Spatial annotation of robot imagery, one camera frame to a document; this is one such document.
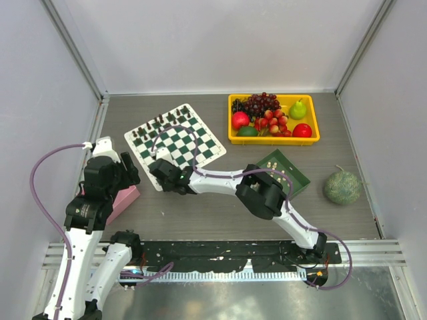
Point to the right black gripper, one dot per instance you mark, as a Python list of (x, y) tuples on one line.
[(165, 188)]

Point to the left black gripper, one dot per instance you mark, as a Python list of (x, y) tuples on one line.
[(133, 176)]

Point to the green white chess board mat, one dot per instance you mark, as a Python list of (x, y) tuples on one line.
[(185, 135)]

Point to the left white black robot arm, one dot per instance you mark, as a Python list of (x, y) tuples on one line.
[(80, 293)]

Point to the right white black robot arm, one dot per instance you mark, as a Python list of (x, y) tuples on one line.
[(260, 194)]

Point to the pink box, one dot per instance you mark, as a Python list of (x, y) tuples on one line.
[(125, 200)]

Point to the green lime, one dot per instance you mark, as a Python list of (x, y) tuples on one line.
[(247, 131)]

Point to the red apple left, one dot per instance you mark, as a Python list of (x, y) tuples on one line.
[(240, 119)]

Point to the red apple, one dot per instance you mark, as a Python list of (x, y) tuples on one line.
[(302, 130), (240, 119)]

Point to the black grape bunch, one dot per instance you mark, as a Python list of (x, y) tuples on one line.
[(238, 105)]

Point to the dark green piece tray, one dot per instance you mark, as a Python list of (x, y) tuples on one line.
[(278, 162)]

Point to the dark purple grape bunch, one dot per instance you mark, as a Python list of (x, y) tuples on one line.
[(257, 104)]

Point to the red cherry bunch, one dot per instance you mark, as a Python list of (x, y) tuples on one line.
[(274, 123)]

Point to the yellow plastic fruit tray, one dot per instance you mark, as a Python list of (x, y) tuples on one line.
[(286, 101)]

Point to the red apple right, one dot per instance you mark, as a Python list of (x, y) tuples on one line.
[(302, 130)]

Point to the green pear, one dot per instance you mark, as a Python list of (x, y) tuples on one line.
[(298, 110)]

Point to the green netted melon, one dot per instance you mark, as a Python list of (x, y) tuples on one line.
[(343, 187)]

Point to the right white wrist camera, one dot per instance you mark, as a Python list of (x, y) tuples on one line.
[(161, 153)]

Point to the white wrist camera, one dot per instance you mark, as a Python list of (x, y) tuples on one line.
[(161, 153), (102, 147)]

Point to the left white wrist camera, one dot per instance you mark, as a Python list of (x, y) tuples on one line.
[(102, 147)]

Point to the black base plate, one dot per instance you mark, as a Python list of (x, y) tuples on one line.
[(229, 256)]

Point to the white slotted cable duct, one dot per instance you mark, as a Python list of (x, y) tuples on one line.
[(132, 278)]

